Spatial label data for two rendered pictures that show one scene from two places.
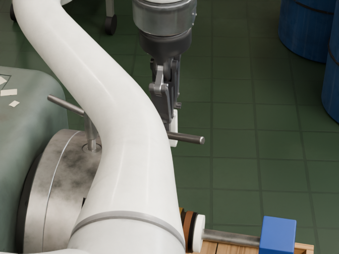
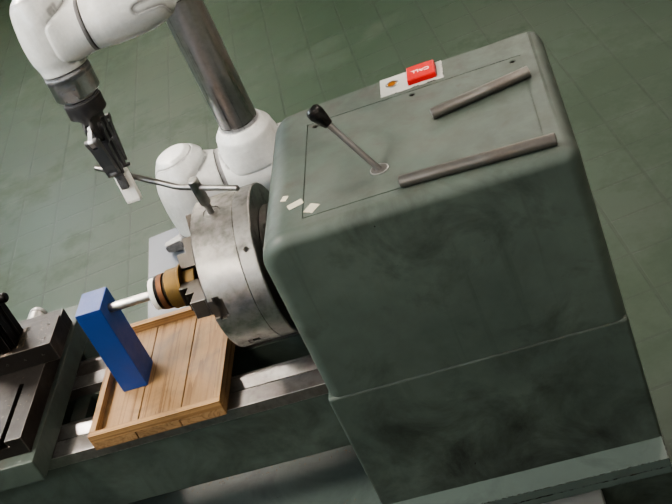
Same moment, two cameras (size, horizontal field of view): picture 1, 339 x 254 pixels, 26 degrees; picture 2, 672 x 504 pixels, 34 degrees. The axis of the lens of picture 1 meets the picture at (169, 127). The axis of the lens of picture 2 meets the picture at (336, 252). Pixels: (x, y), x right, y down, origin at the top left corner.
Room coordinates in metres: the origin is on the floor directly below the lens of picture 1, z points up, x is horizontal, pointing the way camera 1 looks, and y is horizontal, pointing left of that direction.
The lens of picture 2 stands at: (2.90, 0.43, 2.27)
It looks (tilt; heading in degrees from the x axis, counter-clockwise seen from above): 33 degrees down; 183
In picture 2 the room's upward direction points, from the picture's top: 25 degrees counter-clockwise
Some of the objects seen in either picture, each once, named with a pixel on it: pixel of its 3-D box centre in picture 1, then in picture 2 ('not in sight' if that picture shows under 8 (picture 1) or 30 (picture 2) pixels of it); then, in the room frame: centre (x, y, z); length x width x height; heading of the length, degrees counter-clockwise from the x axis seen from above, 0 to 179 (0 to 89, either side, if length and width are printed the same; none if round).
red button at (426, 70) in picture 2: not in sight; (421, 73); (0.83, 0.63, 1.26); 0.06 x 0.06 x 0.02; 79
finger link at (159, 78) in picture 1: (160, 72); not in sight; (0.87, 0.01, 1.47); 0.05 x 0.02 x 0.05; 169
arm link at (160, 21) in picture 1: (164, 4); (73, 82); (0.90, 0.01, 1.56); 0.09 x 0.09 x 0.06
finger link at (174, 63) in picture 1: (164, 89); (108, 144); (0.90, 0.01, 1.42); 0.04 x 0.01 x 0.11; 79
